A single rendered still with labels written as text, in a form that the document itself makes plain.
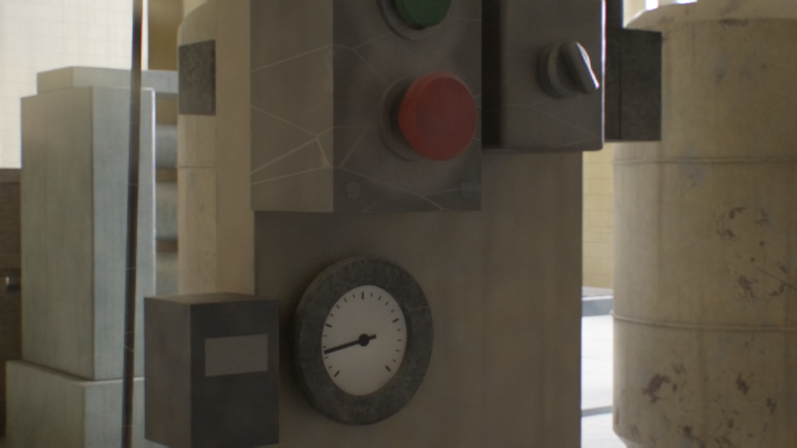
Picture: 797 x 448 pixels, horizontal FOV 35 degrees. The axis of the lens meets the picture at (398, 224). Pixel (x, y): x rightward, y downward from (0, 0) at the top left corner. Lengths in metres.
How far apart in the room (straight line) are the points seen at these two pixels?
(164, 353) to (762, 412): 5.01
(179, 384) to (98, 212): 6.04
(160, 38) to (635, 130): 7.53
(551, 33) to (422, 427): 0.23
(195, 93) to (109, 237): 5.93
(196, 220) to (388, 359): 3.42
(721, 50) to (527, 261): 4.77
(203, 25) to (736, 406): 2.77
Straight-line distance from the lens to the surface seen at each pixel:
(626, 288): 5.79
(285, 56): 0.63
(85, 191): 6.72
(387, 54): 0.61
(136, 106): 0.60
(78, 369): 6.87
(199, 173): 4.08
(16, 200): 7.94
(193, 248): 4.13
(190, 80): 0.77
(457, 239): 0.73
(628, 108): 0.88
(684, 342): 5.57
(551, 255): 0.78
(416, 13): 0.60
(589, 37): 0.71
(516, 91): 0.67
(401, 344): 0.70
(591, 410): 7.20
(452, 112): 0.60
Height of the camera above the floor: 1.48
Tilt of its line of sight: 2 degrees down
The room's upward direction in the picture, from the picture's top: straight up
